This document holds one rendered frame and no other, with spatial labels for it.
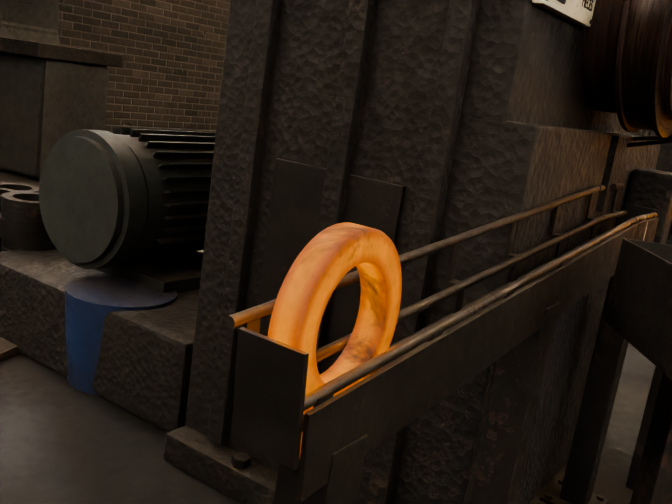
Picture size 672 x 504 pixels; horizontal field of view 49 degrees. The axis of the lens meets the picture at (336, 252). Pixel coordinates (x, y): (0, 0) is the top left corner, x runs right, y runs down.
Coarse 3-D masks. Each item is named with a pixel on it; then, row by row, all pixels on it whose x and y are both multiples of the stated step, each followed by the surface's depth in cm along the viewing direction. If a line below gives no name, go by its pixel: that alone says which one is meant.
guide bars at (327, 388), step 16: (624, 224) 143; (592, 240) 127; (560, 256) 115; (544, 272) 108; (512, 288) 98; (480, 304) 90; (448, 320) 84; (416, 336) 78; (432, 336) 80; (384, 352) 73; (400, 352) 75; (368, 368) 70; (336, 384) 66; (320, 400) 64
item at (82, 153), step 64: (128, 128) 210; (64, 192) 203; (128, 192) 191; (192, 192) 211; (0, 256) 222; (64, 256) 209; (128, 256) 202; (192, 256) 239; (0, 320) 219; (64, 320) 201; (128, 320) 186; (192, 320) 191; (128, 384) 188
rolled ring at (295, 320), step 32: (352, 224) 69; (320, 256) 63; (352, 256) 66; (384, 256) 71; (288, 288) 63; (320, 288) 63; (384, 288) 73; (288, 320) 62; (320, 320) 64; (384, 320) 75; (352, 352) 75; (320, 384) 66; (352, 384) 72
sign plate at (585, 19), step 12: (540, 0) 118; (552, 0) 120; (564, 0) 124; (576, 0) 129; (588, 0) 134; (552, 12) 126; (564, 12) 126; (576, 12) 130; (588, 12) 136; (576, 24) 137; (588, 24) 137
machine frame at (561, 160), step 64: (256, 0) 149; (320, 0) 140; (384, 0) 132; (448, 0) 125; (512, 0) 119; (256, 64) 146; (320, 64) 141; (384, 64) 134; (448, 64) 123; (512, 64) 120; (576, 64) 143; (256, 128) 148; (320, 128) 143; (384, 128) 135; (448, 128) 125; (512, 128) 121; (576, 128) 153; (256, 192) 152; (320, 192) 143; (384, 192) 135; (448, 192) 129; (512, 192) 122; (576, 192) 145; (256, 256) 155; (448, 256) 130; (576, 320) 169; (192, 384) 170; (576, 384) 184; (192, 448) 164; (384, 448) 138; (448, 448) 134
